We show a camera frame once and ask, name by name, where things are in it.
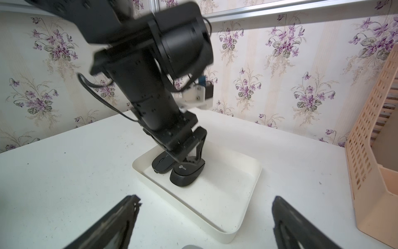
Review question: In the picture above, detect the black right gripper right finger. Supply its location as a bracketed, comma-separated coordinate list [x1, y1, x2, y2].
[272, 196, 339, 249]

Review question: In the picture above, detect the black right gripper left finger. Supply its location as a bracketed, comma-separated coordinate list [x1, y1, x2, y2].
[66, 195, 141, 249]

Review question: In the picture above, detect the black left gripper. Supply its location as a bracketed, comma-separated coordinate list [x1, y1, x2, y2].
[130, 107, 207, 165]

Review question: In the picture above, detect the black Lecoo mouse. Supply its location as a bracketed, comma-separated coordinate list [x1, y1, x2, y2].
[170, 159, 205, 187]

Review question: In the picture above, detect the white plastic storage box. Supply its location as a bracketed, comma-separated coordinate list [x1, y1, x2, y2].
[132, 142, 262, 244]

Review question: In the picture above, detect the slim black mouse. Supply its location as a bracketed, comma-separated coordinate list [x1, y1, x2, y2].
[152, 151, 177, 174]

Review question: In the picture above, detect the silver mouse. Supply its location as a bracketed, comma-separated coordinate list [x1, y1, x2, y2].
[182, 244, 202, 249]

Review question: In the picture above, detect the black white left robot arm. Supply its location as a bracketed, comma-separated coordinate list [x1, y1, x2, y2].
[31, 1, 213, 166]

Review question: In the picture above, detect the peach plastic file organizer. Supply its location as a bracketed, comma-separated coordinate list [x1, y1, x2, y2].
[345, 45, 398, 249]

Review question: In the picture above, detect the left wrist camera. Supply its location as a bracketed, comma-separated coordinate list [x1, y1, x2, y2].
[173, 76, 214, 112]

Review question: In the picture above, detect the left camera cable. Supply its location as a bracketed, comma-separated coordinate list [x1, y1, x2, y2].
[77, 72, 139, 122]

